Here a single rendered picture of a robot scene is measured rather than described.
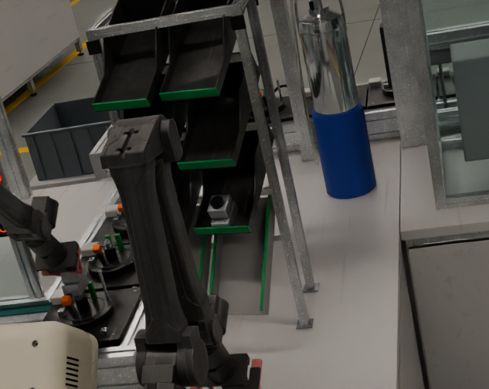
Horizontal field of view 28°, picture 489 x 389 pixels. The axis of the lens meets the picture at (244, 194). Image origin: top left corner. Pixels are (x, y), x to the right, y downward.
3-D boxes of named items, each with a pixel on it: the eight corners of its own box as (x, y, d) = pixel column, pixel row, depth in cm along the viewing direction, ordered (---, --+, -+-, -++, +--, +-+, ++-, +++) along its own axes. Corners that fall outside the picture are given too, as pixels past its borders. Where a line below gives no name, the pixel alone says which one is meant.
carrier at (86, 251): (147, 289, 249) (135, 247, 244) (61, 299, 254) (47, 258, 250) (168, 245, 271) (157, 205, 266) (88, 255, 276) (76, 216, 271)
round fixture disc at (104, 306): (105, 329, 231) (103, 322, 230) (51, 334, 234) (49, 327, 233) (120, 298, 244) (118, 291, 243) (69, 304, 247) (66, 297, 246)
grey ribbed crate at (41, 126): (167, 164, 424) (154, 115, 414) (35, 182, 437) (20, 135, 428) (186, 128, 461) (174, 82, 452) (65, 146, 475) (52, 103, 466)
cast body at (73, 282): (81, 295, 232) (73, 268, 230) (64, 297, 233) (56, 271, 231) (92, 279, 240) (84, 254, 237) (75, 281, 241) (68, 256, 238)
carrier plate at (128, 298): (121, 346, 226) (119, 338, 226) (27, 355, 232) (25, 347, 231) (146, 292, 248) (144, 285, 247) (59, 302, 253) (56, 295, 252)
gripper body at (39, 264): (40, 248, 230) (25, 235, 224) (79, 243, 228) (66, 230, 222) (37, 273, 227) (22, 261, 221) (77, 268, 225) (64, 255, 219)
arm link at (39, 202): (4, 231, 211) (41, 229, 210) (12, 184, 217) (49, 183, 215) (24, 253, 222) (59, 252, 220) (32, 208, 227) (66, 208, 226)
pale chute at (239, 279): (269, 315, 218) (261, 310, 214) (215, 315, 223) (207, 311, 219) (276, 197, 227) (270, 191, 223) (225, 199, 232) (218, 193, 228)
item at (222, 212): (232, 231, 213) (222, 211, 208) (215, 231, 215) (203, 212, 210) (240, 201, 218) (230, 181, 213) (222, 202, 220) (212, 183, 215)
